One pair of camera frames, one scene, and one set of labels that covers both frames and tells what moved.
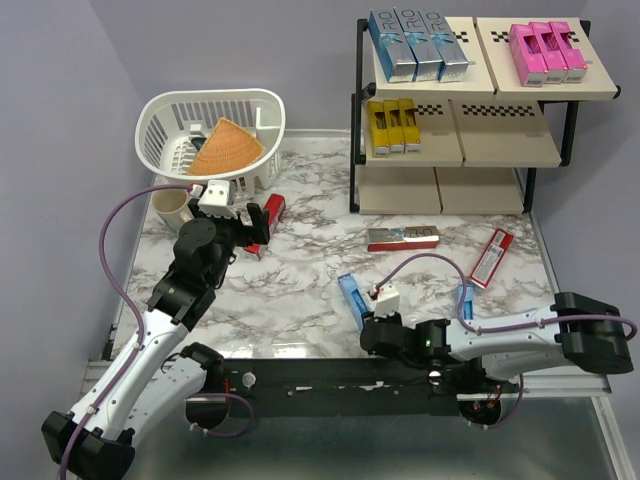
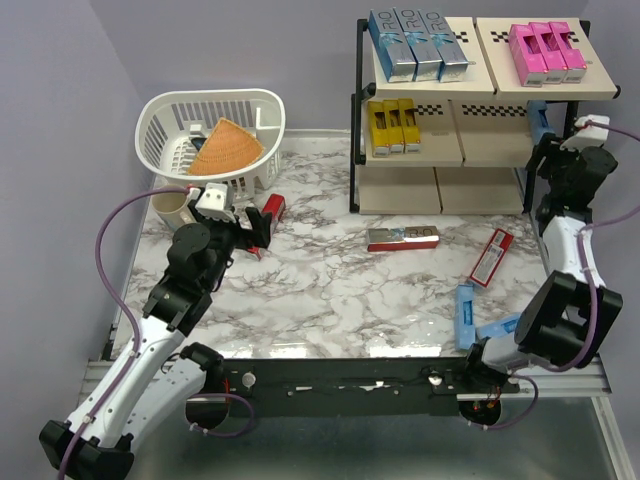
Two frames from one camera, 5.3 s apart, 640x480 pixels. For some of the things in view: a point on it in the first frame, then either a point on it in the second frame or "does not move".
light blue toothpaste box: x=468 y=300 does not move
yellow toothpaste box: x=379 y=130 does not move
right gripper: x=394 y=316 to x=549 y=149
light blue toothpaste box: x=353 y=298 to x=539 y=122
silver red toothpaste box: x=392 y=238 does not move
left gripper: x=260 y=221 does not move
